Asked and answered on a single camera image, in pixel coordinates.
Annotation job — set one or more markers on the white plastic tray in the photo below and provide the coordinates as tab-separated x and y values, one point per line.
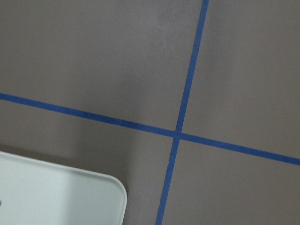
35	192

